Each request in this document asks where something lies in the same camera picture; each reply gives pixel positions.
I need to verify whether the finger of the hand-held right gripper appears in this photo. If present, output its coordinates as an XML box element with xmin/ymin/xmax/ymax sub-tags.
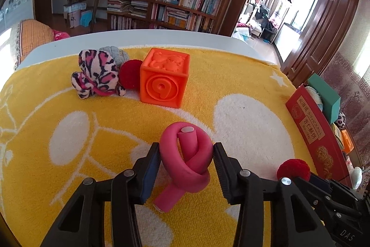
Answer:
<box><xmin>298</xmin><ymin>173</ymin><xmax>336</xmax><ymax>201</ymax></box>

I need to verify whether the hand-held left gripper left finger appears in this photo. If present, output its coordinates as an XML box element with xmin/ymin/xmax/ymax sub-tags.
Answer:
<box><xmin>40</xmin><ymin>142</ymin><xmax>161</xmax><ymax>247</ymax></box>

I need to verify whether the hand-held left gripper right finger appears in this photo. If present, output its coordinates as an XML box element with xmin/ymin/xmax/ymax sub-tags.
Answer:
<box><xmin>213</xmin><ymin>143</ymin><xmax>333</xmax><ymax>247</ymax></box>

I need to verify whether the red pom-pom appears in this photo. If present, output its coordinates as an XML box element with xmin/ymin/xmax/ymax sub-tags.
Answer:
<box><xmin>119</xmin><ymin>59</ymin><xmax>143</xmax><ymax>91</ymax></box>
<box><xmin>277</xmin><ymin>159</ymin><xmax>311</xmax><ymax>181</ymax></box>

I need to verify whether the pink foam hair curler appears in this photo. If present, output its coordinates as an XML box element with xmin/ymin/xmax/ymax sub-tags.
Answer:
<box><xmin>153</xmin><ymin>121</ymin><xmax>213</xmax><ymax>213</ymax></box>

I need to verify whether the red tin container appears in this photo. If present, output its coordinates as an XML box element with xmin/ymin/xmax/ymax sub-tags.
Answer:
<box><xmin>286</xmin><ymin>83</ymin><xmax>370</xmax><ymax>192</ymax></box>

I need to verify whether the teal shallow box tray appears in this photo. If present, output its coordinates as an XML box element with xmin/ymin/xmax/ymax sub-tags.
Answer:
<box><xmin>307</xmin><ymin>73</ymin><xmax>341</xmax><ymax>124</ymax></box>

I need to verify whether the orange rubber cube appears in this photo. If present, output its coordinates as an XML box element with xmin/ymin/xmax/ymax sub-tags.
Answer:
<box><xmin>340</xmin><ymin>129</ymin><xmax>354</xmax><ymax>153</ymax></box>
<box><xmin>140</xmin><ymin>48</ymin><xmax>191</xmax><ymax>107</ymax></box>

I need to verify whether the light floral pouch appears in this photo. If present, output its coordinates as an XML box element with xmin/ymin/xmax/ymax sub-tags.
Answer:
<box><xmin>306</xmin><ymin>86</ymin><xmax>323</xmax><ymax>112</ymax></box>

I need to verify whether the patterned curtain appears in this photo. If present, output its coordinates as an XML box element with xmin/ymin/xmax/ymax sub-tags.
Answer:
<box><xmin>318</xmin><ymin>4</ymin><xmax>370</xmax><ymax>166</ymax></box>

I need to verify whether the yellow patterned blanket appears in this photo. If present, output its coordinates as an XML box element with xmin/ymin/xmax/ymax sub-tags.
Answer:
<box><xmin>0</xmin><ymin>46</ymin><xmax>318</xmax><ymax>247</ymax></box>

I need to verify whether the grey knitted scrunchie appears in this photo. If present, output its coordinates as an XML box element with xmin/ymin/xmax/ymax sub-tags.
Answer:
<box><xmin>100</xmin><ymin>46</ymin><xmax>130</xmax><ymax>68</ymax></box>

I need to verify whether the dark wooden door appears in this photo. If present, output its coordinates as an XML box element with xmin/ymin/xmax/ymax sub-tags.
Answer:
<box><xmin>280</xmin><ymin>0</ymin><xmax>362</xmax><ymax>85</ymax></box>

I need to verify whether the blue storage box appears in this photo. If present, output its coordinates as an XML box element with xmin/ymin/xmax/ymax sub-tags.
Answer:
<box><xmin>80</xmin><ymin>10</ymin><xmax>93</xmax><ymax>28</ymax></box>

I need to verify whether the white storage bag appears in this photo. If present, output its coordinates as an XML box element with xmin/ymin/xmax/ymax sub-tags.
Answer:
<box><xmin>64</xmin><ymin>2</ymin><xmax>87</xmax><ymax>28</ymax></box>

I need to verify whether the orange checked sofa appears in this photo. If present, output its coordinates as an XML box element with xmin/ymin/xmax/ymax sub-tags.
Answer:
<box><xmin>12</xmin><ymin>19</ymin><xmax>71</xmax><ymax>71</ymax></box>

